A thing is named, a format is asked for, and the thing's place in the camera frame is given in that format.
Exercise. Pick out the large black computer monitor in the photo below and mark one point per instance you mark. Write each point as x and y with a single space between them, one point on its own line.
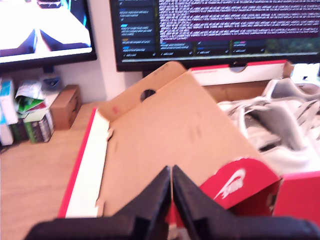
225 25

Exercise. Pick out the small brown cardboard box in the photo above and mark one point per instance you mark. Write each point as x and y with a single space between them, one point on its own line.
66 107

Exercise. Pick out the stack of green books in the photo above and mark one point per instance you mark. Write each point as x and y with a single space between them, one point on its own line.
37 128

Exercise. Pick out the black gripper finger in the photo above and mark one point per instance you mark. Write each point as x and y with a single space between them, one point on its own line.
190 202
155 200

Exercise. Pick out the white leather sneaker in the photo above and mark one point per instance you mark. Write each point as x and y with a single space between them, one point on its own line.
287 90
275 150

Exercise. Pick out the crumpled printed paper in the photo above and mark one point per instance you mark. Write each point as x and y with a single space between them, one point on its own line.
28 93

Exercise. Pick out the small black computer monitor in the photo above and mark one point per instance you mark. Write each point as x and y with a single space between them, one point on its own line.
45 25

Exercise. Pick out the white and blue box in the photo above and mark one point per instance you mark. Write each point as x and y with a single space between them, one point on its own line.
6 105

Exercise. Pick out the red cardboard shoebox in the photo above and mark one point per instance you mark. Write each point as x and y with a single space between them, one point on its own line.
170 130

